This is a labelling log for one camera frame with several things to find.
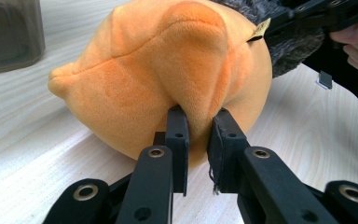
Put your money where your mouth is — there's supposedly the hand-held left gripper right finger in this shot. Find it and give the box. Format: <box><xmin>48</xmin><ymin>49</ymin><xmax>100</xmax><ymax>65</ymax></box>
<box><xmin>207</xmin><ymin>107</ymin><xmax>339</xmax><ymax>224</ymax></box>

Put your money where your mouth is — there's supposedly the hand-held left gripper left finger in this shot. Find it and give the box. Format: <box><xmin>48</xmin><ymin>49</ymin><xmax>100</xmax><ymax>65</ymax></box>
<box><xmin>115</xmin><ymin>105</ymin><xmax>190</xmax><ymax>224</ymax></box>

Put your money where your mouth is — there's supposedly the brown translucent storage box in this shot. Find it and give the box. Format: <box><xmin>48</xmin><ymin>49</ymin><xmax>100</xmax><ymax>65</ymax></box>
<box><xmin>0</xmin><ymin>0</ymin><xmax>47</xmax><ymax>77</ymax></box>

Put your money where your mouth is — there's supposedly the orange plush toy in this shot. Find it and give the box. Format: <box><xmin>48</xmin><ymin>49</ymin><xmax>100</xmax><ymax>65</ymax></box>
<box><xmin>47</xmin><ymin>0</ymin><xmax>273</xmax><ymax>169</ymax></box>

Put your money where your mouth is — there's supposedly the grey fluffy cloth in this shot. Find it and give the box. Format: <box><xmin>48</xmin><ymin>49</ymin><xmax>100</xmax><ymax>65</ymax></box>
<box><xmin>211</xmin><ymin>0</ymin><xmax>325</xmax><ymax>78</ymax></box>

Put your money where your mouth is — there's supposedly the grey tape strip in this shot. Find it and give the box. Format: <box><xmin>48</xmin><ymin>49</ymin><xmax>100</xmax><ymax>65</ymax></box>
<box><xmin>316</xmin><ymin>70</ymin><xmax>334</xmax><ymax>90</ymax></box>

